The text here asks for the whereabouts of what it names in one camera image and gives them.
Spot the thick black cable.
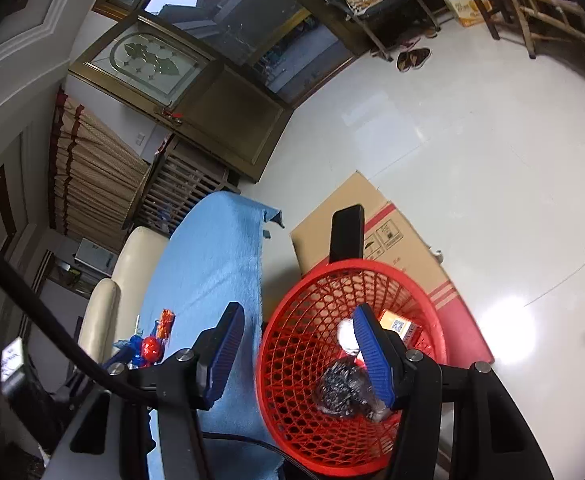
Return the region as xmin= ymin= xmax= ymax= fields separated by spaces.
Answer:
xmin=0 ymin=230 xmax=138 ymax=401

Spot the red plastic mesh basket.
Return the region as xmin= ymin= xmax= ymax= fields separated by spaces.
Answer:
xmin=255 ymin=258 xmax=448 ymax=478

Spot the orange red candy wrapper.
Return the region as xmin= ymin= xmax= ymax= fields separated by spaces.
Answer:
xmin=155 ymin=310 xmax=176 ymax=341

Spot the white standing air conditioner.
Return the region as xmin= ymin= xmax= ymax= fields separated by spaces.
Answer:
xmin=75 ymin=239 xmax=118 ymax=281

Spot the wicker chair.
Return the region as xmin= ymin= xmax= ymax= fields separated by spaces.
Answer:
xmin=487 ymin=0 xmax=585 ymax=108

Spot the blue candy wrapper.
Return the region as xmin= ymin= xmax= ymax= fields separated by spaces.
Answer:
xmin=112 ymin=335 xmax=143 ymax=367

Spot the brown glass panel door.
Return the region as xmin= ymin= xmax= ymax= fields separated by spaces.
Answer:
xmin=70 ymin=22 xmax=293 ymax=183

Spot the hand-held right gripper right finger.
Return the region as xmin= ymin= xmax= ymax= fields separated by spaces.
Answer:
xmin=352 ymin=304 xmax=555 ymax=480

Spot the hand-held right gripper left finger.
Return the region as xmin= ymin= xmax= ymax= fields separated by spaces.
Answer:
xmin=40 ymin=302 xmax=246 ymax=480

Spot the wooden crib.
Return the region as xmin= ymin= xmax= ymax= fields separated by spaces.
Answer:
xmin=132 ymin=135 xmax=240 ymax=233

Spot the small white round item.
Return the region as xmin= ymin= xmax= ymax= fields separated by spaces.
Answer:
xmin=336 ymin=319 xmax=360 ymax=356

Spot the dark wooden stool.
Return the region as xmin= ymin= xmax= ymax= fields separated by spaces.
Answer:
xmin=459 ymin=0 xmax=518 ymax=41

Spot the black plastic bag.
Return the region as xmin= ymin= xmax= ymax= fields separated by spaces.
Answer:
xmin=315 ymin=357 xmax=388 ymax=421

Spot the thin black cable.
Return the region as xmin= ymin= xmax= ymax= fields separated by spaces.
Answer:
xmin=200 ymin=432 xmax=298 ymax=471

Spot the beige curtain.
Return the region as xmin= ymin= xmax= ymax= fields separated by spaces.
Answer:
xmin=47 ymin=90 xmax=150 ymax=241

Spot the cream leather sofa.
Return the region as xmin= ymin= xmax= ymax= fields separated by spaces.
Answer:
xmin=77 ymin=226 xmax=169 ymax=366

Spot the small orange box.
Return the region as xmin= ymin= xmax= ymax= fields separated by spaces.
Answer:
xmin=378 ymin=310 xmax=420 ymax=343

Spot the blue table cloth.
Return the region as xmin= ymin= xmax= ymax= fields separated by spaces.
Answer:
xmin=140 ymin=191 xmax=286 ymax=480

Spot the brown cardboard box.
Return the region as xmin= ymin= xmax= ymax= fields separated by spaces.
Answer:
xmin=290 ymin=170 xmax=495 ymax=366

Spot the black phone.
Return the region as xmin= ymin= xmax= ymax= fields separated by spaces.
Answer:
xmin=329 ymin=205 xmax=365 ymax=266

